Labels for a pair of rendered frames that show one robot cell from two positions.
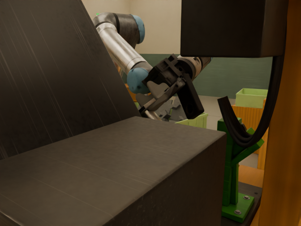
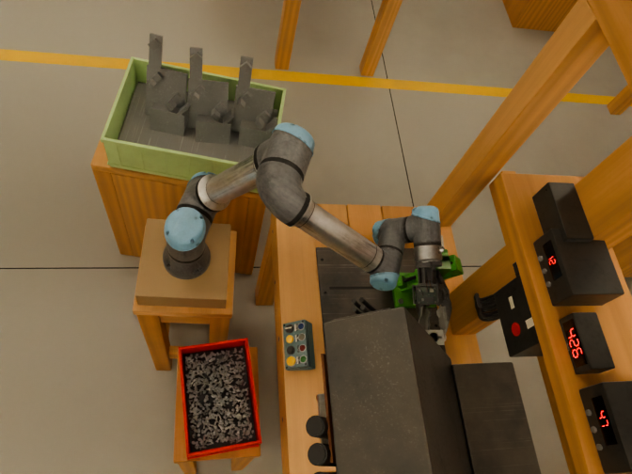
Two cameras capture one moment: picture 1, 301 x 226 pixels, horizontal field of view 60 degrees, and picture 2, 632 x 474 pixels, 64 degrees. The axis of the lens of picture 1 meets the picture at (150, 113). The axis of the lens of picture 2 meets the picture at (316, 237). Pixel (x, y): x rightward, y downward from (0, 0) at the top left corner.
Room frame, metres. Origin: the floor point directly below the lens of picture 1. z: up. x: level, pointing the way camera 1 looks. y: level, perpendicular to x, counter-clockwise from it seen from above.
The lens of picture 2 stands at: (0.61, 0.71, 2.49)
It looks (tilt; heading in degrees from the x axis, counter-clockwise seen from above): 60 degrees down; 301
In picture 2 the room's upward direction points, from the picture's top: 22 degrees clockwise
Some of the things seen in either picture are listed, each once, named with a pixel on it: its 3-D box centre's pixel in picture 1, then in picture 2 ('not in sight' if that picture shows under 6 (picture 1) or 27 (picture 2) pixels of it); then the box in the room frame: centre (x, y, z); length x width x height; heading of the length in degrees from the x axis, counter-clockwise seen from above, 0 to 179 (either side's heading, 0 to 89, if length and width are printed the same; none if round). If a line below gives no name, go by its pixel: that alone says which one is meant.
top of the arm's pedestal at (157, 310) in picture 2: not in sight; (187, 271); (1.25, 0.35, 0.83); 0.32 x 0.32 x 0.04; 52
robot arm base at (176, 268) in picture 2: not in sight; (186, 251); (1.25, 0.35, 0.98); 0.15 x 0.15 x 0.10
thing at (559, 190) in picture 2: not in sight; (561, 216); (0.59, -0.25, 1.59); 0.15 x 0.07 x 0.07; 145
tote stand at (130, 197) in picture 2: not in sight; (196, 181); (1.78, -0.02, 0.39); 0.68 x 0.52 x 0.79; 45
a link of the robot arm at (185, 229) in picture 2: not in sight; (186, 232); (1.26, 0.35, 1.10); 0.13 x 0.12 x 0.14; 125
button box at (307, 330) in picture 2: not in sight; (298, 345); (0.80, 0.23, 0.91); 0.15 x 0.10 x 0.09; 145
